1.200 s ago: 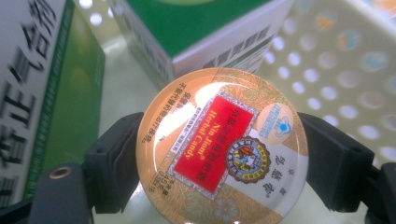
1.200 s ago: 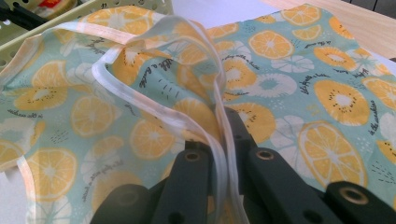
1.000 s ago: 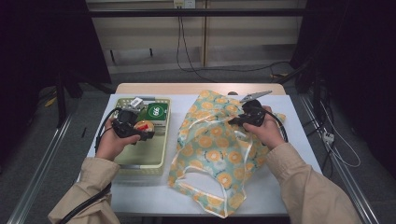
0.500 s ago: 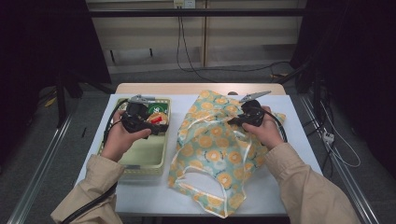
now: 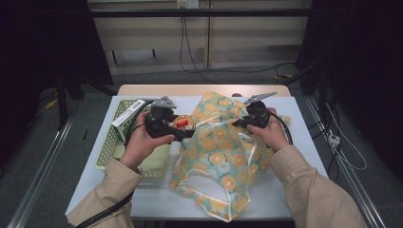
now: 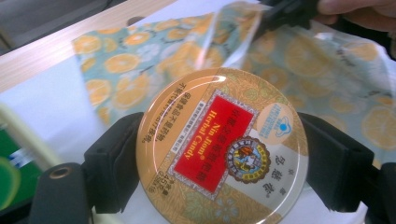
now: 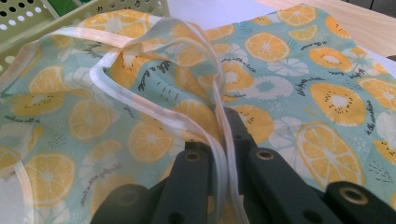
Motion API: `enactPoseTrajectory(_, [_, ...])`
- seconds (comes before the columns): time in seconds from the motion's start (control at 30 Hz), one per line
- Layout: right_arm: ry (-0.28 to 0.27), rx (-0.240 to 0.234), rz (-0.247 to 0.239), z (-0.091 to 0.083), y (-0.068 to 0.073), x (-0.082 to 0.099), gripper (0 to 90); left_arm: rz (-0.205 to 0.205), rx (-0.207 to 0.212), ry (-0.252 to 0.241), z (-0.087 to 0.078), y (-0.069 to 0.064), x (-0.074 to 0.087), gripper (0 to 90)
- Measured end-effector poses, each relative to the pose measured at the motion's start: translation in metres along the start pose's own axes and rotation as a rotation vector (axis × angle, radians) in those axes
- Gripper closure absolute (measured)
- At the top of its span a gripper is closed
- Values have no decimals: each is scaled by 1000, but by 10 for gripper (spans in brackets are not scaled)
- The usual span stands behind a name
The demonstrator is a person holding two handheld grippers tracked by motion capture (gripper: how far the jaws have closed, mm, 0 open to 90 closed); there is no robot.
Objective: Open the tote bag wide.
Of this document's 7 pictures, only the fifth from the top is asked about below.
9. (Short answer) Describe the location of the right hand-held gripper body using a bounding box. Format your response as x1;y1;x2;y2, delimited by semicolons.
241;91;278;129

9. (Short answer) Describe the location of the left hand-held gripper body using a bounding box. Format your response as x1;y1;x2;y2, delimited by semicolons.
144;95;179;140

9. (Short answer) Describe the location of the round tin with red label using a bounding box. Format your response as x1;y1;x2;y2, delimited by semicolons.
172;114;196;132

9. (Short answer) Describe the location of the long white and green box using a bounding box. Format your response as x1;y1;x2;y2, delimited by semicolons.
111;98;150;143

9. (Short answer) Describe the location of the orange fruit print cloth bag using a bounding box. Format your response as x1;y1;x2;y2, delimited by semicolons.
170;90;292;222

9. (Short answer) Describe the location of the pale green perforated plastic basket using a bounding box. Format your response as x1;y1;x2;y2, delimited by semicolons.
94;98;175;181

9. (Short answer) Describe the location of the person's right hand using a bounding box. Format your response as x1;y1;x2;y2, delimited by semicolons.
246;107;291;154

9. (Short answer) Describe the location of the person's left hand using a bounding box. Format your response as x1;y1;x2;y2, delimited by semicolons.
118;110;176;173

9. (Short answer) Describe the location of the black metal stand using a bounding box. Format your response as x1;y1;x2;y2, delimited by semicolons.
56;70;118;131
281;61;334;141

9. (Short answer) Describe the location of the white table mat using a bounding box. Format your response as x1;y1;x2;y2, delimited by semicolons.
65;95;329;219

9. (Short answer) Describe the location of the white power strip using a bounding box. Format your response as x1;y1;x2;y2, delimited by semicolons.
328;132;342;147

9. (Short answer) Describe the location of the black horizontal bar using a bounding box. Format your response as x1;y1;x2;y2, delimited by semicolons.
89;9;313;18

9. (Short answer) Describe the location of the black curtain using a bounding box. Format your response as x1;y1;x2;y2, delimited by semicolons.
0;0;114;165
296;0;403;183

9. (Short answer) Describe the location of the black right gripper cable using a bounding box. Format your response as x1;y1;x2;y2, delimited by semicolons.
267;108;294;146

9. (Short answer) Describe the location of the black power cable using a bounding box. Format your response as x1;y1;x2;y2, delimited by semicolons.
182;15;222;85
179;8;298;76

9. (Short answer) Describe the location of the white cable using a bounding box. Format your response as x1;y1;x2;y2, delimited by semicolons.
325;103;369;172

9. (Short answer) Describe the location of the white wall socket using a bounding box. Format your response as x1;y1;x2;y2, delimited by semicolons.
176;0;201;10

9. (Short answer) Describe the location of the grey metal floor rail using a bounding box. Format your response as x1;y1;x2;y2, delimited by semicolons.
6;115;80;228
303;94;388;228

